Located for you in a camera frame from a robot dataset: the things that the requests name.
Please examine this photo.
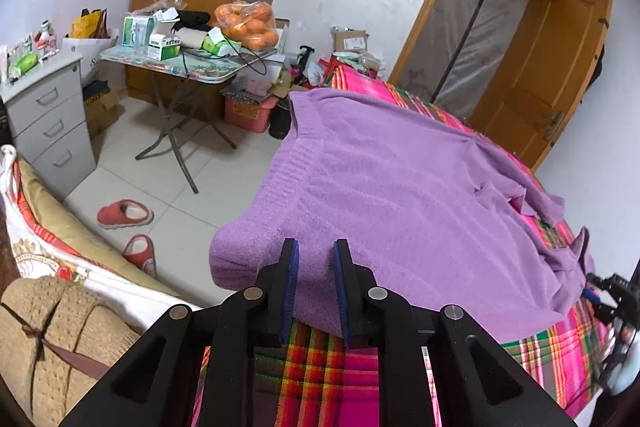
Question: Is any large open cardboard box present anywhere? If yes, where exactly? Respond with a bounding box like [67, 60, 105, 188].
[82, 79, 126, 140]

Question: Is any purple knit sweater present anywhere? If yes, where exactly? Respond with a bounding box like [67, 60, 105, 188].
[209, 88, 596, 343]

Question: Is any white paper bag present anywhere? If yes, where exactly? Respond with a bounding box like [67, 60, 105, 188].
[62, 36, 118, 80]

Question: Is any green tissue pack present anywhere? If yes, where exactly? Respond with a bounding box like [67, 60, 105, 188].
[202, 27, 243, 58]

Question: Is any plaid bed sheet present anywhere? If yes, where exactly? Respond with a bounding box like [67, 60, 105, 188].
[187, 57, 626, 427]

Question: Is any yellow gift bag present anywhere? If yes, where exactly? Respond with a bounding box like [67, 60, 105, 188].
[69, 8, 108, 38]

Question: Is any wooden door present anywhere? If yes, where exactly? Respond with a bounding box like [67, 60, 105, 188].
[470, 0, 615, 172]

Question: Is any bag of oranges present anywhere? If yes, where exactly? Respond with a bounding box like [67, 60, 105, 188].
[214, 1, 280, 52]

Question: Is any small white figurine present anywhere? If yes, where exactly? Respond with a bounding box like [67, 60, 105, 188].
[35, 21, 58, 52]

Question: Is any metal door handle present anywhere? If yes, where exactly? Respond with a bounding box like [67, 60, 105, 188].
[542, 111, 566, 142]

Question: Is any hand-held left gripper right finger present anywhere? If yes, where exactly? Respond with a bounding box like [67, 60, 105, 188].
[332, 238, 578, 427]

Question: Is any small white box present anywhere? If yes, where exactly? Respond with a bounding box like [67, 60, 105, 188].
[275, 18, 292, 52]

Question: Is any green packet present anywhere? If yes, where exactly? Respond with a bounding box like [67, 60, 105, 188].
[7, 52, 40, 75]

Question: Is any floral quilt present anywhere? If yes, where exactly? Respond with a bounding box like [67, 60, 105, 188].
[0, 144, 201, 323]

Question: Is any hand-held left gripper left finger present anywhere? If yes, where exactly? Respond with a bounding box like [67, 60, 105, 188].
[59, 237, 301, 427]

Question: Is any plastic-covered doorway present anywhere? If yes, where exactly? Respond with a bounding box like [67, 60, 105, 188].
[387, 0, 556, 120]

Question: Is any beige knitted sweater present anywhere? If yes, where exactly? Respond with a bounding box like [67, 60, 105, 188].
[0, 276, 146, 425]

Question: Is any grey drawer cabinet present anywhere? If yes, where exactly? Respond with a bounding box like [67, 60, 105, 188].
[0, 52, 98, 202]

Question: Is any brown cardboard box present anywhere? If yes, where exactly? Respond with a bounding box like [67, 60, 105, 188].
[330, 27, 371, 55]

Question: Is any folding table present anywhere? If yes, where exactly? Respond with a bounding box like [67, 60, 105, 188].
[99, 42, 281, 195]

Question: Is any pink storage bin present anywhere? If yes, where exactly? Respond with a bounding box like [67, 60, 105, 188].
[224, 99, 278, 135]

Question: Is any black pouch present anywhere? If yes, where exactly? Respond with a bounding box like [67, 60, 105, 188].
[172, 10, 211, 32]

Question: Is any red slipper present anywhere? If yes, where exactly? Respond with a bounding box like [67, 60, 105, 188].
[96, 199, 155, 230]
[122, 234, 157, 280]

